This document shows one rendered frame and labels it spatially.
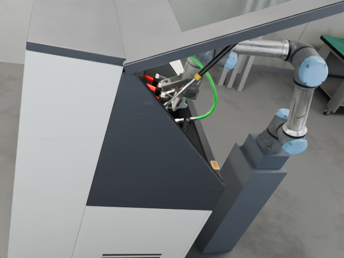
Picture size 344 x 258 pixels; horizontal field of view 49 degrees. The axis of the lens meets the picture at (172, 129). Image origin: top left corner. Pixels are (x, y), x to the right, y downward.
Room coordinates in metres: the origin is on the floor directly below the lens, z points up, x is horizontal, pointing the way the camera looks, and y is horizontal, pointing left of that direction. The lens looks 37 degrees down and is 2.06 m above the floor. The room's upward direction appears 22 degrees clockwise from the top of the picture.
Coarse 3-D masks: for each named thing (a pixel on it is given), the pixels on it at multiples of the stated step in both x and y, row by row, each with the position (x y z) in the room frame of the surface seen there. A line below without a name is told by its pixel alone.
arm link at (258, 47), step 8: (248, 40) 1.63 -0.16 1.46; (256, 40) 1.65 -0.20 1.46; (264, 40) 1.67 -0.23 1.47; (272, 40) 1.69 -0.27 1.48; (288, 40) 1.70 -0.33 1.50; (232, 48) 1.59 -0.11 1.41; (240, 48) 1.60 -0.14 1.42; (248, 48) 1.61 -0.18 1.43; (256, 48) 1.62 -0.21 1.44; (264, 48) 1.64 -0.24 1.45; (272, 48) 1.65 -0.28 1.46; (280, 48) 1.66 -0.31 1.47; (288, 48) 1.66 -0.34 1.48; (296, 48) 1.67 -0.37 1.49; (264, 56) 1.65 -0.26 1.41; (272, 56) 1.66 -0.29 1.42; (280, 56) 1.66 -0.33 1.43; (288, 56) 1.66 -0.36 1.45
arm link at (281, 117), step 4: (280, 112) 1.76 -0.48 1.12; (284, 112) 1.76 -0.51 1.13; (288, 112) 1.78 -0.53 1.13; (276, 116) 1.76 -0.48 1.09; (280, 116) 1.74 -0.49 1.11; (284, 116) 1.73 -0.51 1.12; (272, 120) 1.77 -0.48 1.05; (276, 120) 1.74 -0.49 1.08; (280, 120) 1.73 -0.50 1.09; (284, 120) 1.72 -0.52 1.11; (272, 124) 1.75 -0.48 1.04; (276, 124) 1.72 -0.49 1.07; (280, 124) 1.70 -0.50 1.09; (268, 128) 1.76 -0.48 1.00; (272, 128) 1.74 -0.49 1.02; (276, 128) 1.70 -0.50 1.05; (272, 132) 1.73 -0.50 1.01; (276, 132) 1.69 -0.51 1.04; (276, 136) 1.72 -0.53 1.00
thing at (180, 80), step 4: (176, 76) 1.44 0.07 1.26; (180, 76) 1.44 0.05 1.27; (184, 76) 1.44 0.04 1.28; (164, 80) 1.41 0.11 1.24; (168, 80) 1.42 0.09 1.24; (172, 80) 1.42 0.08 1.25; (176, 80) 1.41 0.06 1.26; (180, 80) 1.41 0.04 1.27; (184, 80) 1.42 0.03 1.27; (164, 84) 1.39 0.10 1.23; (168, 84) 1.39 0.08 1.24; (172, 84) 1.40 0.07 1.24; (176, 84) 1.41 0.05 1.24; (180, 84) 1.41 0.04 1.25; (164, 88) 1.39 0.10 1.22; (168, 88) 1.40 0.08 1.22
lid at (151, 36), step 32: (128, 0) 1.38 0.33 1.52; (160, 0) 1.35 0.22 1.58; (192, 0) 1.36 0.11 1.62; (224, 0) 1.34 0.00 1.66; (256, 0) 1.32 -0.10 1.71; (288, 0) 1.30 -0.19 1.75; (320, 0) 1.24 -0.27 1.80; (128, 32) 1.15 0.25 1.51; (160, 32) 1.14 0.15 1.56; (192, 32) 1.12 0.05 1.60; (224, 32) 1.11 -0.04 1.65; (256, 32) 1.13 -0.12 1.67; (128, 64) 0.98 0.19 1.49; (160, 64) 1.02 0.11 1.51
